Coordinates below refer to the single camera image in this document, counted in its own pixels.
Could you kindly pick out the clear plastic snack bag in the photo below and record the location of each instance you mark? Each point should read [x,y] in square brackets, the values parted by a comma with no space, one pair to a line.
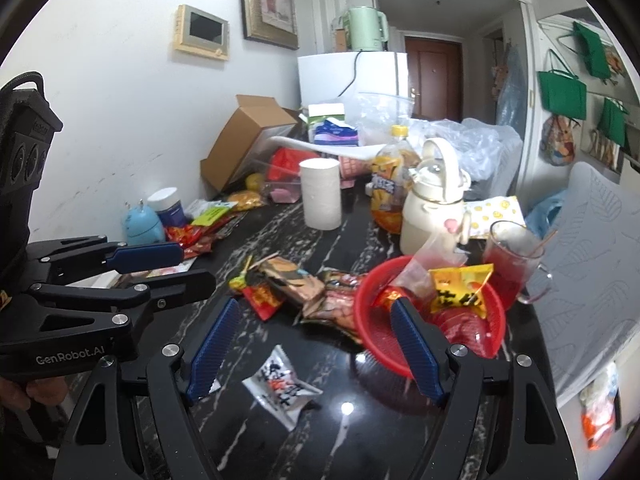
[430,255]

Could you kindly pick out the white black snack packet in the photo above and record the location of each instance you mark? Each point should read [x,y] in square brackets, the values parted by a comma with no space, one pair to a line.
[280,385]

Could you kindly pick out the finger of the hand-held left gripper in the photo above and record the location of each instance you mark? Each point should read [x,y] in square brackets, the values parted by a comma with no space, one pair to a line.
[145,255]
[175,285]

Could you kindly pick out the yellow lemon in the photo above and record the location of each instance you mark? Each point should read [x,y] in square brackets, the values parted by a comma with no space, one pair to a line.
[254,182]

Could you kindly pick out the crumpled clear plastic bag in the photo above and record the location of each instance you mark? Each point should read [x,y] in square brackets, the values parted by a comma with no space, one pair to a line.
[475,142]

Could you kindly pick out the light blue plastic bag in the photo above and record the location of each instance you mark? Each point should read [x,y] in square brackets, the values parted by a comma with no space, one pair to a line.
[545,212]

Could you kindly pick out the red flat packet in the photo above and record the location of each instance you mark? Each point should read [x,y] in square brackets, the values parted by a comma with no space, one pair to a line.
[285,165]

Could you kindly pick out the yellow cracker bag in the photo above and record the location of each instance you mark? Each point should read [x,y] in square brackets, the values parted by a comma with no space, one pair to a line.
[247,201]

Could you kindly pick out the green label packet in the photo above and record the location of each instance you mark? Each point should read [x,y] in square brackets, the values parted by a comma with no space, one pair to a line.
[212,215]

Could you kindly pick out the red orange snack packet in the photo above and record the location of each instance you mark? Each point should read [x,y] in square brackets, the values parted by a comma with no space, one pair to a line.
[192,240]

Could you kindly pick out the framed wall picture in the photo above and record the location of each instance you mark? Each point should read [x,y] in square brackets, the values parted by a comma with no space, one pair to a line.
[270,0]

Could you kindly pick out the light blue round gadget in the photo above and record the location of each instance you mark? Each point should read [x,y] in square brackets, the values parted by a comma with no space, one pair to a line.
[142,225]

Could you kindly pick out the cream kettle-shaped water bottle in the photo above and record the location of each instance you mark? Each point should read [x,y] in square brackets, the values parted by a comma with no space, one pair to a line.
[430,215]

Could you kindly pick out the yellow lollipop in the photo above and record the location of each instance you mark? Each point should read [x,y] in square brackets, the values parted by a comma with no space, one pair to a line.
[239,277]

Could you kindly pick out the white green small box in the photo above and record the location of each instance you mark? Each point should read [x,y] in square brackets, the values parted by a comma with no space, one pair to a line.
[322,109]

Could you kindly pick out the white refrigerator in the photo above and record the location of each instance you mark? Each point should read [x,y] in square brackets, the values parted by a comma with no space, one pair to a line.
[330,77]

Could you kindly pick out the white foam tray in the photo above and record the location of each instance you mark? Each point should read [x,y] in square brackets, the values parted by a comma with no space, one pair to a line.
[320,149]

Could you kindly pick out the dark green red snack packet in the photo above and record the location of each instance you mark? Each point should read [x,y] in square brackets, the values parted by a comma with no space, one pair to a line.
[335,305]

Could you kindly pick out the green electric kettle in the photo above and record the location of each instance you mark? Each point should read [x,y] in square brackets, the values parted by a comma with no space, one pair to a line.
[365,27]

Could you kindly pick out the white toilet paper roll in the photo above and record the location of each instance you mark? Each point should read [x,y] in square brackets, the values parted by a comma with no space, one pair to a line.
[320,195]

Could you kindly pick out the plastic-covered hanging garment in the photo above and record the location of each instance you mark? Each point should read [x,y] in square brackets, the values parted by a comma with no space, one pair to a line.
[510,85]

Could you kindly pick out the white pink box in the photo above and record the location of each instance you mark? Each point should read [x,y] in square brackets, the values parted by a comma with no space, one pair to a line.
[155,274]

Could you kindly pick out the orange red small packet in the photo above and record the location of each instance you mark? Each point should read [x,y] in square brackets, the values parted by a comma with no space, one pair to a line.
[395,297]

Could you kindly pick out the blue purple soft pack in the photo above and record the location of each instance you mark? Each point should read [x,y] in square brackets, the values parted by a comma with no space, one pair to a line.
[335,131]

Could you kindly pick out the large green tote bag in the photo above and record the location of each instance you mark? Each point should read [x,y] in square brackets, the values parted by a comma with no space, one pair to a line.
[562,92]

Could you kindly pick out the colourful patterned bag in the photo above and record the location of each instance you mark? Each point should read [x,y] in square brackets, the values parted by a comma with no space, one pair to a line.
[557,140]

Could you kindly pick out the beige wall intercom panel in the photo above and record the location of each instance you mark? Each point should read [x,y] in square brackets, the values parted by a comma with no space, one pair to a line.
[202,30]

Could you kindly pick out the brown door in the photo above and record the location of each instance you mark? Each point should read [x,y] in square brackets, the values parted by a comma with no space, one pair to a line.
[432,80]

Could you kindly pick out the thin stirring stick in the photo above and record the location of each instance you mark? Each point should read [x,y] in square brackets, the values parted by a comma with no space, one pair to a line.
[542,245]

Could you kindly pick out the orange white packet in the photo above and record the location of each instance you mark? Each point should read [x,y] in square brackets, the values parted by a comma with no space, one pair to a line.
[600,410]

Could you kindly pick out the open cardboard box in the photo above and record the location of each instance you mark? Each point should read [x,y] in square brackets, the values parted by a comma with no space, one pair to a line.
[240,145]

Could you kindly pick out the person's left hand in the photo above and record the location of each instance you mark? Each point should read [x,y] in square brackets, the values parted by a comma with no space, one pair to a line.
[42,389]

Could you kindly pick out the pink small block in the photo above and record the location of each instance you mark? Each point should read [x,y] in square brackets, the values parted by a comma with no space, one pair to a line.
[282,196]

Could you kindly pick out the clear zip bag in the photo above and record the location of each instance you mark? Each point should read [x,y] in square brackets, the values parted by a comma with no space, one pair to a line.
[382,115]

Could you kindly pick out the large red snack bag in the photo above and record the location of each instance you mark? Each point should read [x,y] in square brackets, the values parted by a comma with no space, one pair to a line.
[462,330]

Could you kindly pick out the beige sandwich biscuit packet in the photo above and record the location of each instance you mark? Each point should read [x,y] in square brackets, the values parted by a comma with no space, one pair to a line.
[290,280]

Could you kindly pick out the yellow snack packet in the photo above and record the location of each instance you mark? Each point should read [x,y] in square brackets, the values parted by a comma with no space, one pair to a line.
[460,292]

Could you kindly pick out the iced tea bottle yellow cap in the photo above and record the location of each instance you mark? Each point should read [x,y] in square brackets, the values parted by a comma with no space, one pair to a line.
[387,185]

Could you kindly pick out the red plastic basket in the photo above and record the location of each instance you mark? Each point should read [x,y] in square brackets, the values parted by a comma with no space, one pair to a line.
[380,340]

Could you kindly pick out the dark blue jar white lid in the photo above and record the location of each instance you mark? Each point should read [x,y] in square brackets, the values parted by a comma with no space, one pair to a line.
[167,210]

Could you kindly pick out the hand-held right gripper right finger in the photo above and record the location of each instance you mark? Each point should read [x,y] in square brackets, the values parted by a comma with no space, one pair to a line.
[417,355]

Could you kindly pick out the small brown box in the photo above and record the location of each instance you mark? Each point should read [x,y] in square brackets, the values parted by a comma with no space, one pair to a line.
[340,40]

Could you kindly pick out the pink plastic basket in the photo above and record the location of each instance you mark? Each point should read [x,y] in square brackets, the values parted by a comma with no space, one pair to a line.
[352,166]

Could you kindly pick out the glass mug with red drink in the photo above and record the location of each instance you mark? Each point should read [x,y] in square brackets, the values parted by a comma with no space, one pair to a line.
[510,270]

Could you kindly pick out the clear plastic container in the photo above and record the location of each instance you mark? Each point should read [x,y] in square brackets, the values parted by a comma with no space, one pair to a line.
[256,170]

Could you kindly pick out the long red snack packet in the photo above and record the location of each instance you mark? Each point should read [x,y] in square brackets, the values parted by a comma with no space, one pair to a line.
[225,227]

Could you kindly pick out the small red yellow packet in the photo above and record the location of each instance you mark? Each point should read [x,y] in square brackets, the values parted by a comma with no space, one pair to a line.
[262,300]

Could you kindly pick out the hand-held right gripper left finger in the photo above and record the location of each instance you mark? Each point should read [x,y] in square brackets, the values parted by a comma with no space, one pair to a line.
[212,350]

